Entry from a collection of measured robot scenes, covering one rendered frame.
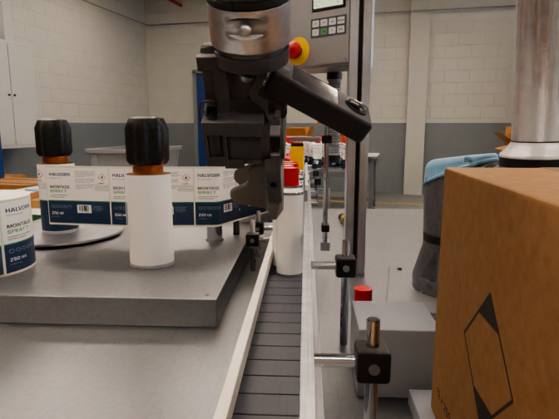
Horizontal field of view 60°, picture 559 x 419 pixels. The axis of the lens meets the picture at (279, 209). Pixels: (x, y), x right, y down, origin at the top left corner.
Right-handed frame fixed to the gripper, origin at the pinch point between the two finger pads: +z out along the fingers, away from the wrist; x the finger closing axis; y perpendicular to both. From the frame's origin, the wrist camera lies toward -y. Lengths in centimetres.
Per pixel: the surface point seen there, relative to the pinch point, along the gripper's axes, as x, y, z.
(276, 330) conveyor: 3.5, 0.8, 19.0
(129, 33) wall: -793, 305, 262
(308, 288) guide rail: 4.4, -3.5, 9.1
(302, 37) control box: -62, -2, 2
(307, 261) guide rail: -6.1, -3.5, 15.1
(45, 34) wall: -593, 346, 190
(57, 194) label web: -47, 58, 35
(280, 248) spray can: -20.5, 1.4, 26.3
